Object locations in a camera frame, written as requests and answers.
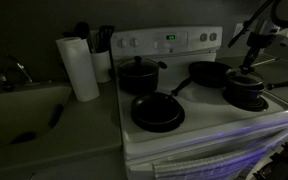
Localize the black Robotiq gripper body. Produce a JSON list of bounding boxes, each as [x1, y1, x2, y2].
[[243, 45, 262, 68]]

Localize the glass saucepan lid with knob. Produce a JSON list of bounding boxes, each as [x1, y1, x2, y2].
[[225, 67, 265, 84]]

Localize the white electric stove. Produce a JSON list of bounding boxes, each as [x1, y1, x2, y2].
[[109, 26, 288, 180]]

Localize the large pot lid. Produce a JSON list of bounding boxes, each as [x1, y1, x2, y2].
[[117, 55, 161, 77]]

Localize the large black pot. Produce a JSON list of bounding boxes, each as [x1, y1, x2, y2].
[[107, 60, 169, 94]]

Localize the small black saucepan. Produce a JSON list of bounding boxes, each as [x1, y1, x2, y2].
[[224, 74, 288, 103]]

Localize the white utensil holder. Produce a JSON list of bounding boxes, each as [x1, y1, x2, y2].
[[89, 49, 113, 84]]

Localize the black slotted spatula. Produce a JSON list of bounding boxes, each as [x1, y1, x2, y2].
[[98, 24, 116, 54]]

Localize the white paper towel roll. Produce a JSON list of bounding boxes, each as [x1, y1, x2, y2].
[[55, 36, 101, 103]]

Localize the black ladle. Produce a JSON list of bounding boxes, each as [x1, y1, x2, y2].
[[74, 21, 92, 53]]

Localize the black oblong utensil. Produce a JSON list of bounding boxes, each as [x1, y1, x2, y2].
[[47, 103, 65, 129]]

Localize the kitchen sink basin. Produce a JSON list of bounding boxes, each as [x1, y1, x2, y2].
[[0, 82, 73, 154]]

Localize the metal sink faucet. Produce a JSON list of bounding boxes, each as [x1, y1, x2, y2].
[[4, 53, 34, 84]]

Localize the dark sink sprayer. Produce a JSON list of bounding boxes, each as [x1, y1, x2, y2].
[[0, 72, 16, 93]]

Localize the white wall outlet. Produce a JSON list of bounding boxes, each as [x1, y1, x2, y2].
[[233, 22, 246, 38]]

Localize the thin black cable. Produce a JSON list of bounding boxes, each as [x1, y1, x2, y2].
[[227, 0, 276, 48]]

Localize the frying pan with steel handle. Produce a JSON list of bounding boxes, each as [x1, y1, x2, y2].
[[187, 57, 281, 89]]

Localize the white wrist mount plate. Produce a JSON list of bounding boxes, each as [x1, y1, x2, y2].
[[247, 27, 288, 48]]

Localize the thick black cable hose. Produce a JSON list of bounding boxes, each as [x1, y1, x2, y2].
[[270, 0, 288, 30]]

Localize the black frying pan black handle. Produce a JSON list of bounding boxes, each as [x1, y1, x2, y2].
[[130, 75, 193, 125]]

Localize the black metal equipment frame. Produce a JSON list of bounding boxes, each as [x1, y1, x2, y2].
[[252, 141, 288, 180]]

